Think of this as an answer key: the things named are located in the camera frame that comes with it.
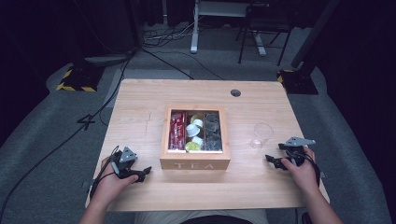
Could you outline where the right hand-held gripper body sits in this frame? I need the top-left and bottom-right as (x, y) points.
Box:
(278, 136), (316, 167)

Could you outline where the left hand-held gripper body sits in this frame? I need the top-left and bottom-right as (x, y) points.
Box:
(110, 146), (143, 179)

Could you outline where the wooden tea box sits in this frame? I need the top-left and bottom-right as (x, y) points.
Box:
(159, 104), (232, 171)

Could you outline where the person's right hand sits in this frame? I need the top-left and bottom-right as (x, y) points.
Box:
(280, 147), (320, 195)

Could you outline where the person's left hand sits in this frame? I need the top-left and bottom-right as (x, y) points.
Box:
(94, 157), (139, 202)

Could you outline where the clear plastic cup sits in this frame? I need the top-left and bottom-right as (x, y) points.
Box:
(249, 122), (275, 149)

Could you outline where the bundle of red tea sachets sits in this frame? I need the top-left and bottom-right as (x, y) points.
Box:
(167, 111), (187, 151)

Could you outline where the green lidded capsule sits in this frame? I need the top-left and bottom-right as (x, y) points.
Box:
(185, 141), (202, 153)

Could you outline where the hazard striped black stand base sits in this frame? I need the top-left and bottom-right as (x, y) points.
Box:
(276, 68), (319, 95)
(55, 60), (106, 93)

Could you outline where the large white capsule cup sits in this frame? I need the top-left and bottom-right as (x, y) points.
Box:
(185, 123), (201, 138)

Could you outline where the pile of dark tea packets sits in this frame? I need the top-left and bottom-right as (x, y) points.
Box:
(204, 112), (223, 152)

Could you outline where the slanted black pole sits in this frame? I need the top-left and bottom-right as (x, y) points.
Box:
(290, 0), (341, 70)

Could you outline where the black chair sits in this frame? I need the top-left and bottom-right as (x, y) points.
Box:
(235, 2), (294, 67)

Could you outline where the upright black column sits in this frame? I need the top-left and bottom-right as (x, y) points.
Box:
(125, 0), (145, 50)

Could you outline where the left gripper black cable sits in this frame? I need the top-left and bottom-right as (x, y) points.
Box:
(89, 145), (121, 200)

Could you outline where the long black floor cable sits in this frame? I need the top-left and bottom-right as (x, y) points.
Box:
(0, 46), (138, 218)

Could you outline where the thin black floor cable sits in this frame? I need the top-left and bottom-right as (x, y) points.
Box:
(139, 47), (194, 80)

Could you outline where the bundle of floor cables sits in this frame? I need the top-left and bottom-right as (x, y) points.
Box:
(143, 21), (195, 49)

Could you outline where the white desk frame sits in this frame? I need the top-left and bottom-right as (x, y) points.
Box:
(190, 0), (269, 57)

